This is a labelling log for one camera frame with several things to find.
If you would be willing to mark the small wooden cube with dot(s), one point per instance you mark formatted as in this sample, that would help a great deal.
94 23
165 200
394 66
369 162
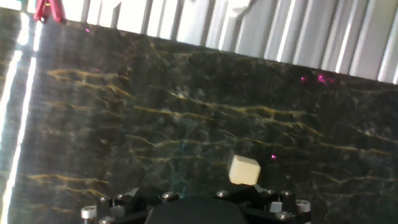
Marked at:
244 170

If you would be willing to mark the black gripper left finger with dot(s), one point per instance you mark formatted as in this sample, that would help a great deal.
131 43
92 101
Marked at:
124 205

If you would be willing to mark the red clothespin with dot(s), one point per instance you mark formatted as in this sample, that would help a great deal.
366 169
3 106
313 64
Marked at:
49 11

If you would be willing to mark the crumpled white tissue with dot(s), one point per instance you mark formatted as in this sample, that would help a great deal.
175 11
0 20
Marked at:
241 6

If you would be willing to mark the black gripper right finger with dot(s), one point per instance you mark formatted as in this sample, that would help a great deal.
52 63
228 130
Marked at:
267 202

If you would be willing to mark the black marble pattern mat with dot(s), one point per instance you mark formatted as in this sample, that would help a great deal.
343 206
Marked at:
186 109

